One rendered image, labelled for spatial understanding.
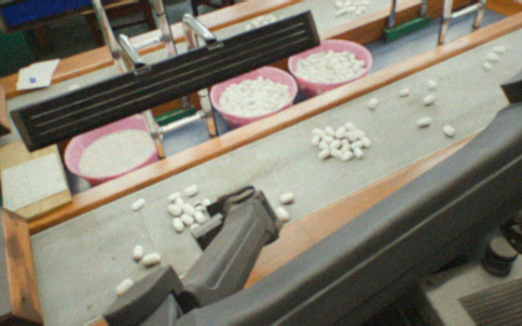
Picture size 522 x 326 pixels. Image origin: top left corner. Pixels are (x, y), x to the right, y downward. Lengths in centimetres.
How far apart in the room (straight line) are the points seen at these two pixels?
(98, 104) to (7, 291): 37
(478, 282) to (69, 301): 97
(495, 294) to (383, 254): 102
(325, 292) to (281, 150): 93
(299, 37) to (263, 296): 77
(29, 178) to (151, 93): 52
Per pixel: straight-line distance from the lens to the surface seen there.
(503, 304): 129
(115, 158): 131
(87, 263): 108
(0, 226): 108
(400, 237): 29
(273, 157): 118
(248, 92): 142
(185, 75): 90
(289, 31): 98
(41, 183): 127
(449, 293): 127
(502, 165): 33
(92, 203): 117
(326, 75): 147
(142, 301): 34
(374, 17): 176
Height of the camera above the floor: 153
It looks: 43 degrees down
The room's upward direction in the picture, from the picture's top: 8 degrees counter-clockwise
